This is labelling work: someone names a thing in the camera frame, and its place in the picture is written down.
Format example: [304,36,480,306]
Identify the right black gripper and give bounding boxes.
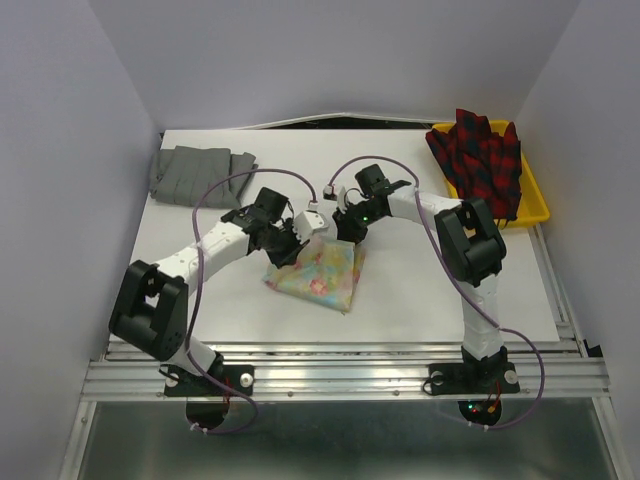
[332,201,384,250]

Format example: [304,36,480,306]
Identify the pastel floral skirt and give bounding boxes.
[262,235,366,313]

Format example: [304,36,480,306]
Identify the grey pleated skirt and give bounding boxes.
[149,146,258,207]

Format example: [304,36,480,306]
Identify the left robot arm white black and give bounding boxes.
[109,187,326,394]

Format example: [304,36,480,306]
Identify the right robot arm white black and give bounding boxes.
[323,164,509,396]

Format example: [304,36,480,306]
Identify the red black plaid skirt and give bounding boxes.
[425,109,522,222]

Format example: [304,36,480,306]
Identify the yellow plastic tray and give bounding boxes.
[431,119,551,229]

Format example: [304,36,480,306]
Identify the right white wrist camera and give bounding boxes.
[336,186,350,213]

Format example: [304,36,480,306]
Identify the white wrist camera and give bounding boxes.
[293,210,329,243]
[336,186,350,213]

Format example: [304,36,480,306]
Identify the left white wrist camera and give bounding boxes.
[293,210,329,243]

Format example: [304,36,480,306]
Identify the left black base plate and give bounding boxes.
[159,364,254,398]

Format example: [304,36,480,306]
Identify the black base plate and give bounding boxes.
[422,363,520,396]
[159,364,254,398]

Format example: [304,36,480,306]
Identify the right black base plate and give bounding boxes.
[422,363,520,396]

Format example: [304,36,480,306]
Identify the aluminium rail frame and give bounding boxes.
[54,224,626,480]

